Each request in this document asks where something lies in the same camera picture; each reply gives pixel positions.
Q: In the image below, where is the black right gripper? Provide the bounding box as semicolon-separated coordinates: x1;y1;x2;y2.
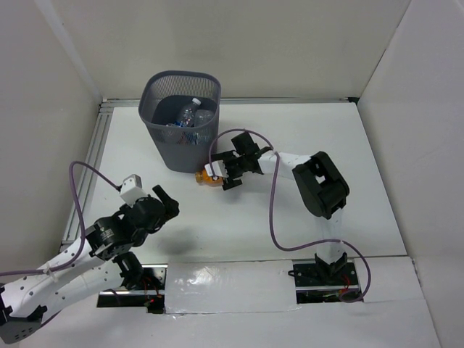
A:
213;151;248;191

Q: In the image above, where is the small orange juice bottle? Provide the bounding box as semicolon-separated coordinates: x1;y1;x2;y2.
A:
195;170;223;186

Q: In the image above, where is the squashed clear blue-label bottle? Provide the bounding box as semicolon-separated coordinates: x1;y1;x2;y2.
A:
194;109;215;127

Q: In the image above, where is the crushed blue label bottle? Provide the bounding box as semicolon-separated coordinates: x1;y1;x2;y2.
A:
175;98;202;128

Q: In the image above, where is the blue cap plastic bottle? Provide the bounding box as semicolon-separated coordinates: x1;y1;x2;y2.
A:
180;132;212;145

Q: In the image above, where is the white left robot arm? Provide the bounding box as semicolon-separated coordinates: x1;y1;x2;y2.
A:
1;186;180;344

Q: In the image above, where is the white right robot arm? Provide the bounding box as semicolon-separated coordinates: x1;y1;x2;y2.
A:
204;128;349;284

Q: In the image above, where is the grey mesh waste bin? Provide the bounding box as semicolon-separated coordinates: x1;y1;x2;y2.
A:
138;70;221;173

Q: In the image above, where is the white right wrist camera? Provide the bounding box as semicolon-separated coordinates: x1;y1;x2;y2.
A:
204;160;228;180

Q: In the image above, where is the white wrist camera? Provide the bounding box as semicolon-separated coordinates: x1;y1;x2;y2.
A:
204;160;228;180
120;174;146;207

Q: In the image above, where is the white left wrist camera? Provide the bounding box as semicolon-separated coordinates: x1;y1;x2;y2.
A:
120;174;146;207

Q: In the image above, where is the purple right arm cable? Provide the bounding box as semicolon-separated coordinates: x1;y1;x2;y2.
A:
208;129;373;302

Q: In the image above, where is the aluminium frame rail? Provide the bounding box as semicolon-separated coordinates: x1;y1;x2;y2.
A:
59;97;359;251

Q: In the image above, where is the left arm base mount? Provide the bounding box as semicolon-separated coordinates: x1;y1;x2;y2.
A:
96;264;167;315

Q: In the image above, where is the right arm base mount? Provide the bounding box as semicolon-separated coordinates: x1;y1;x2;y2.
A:
287;261;362;305

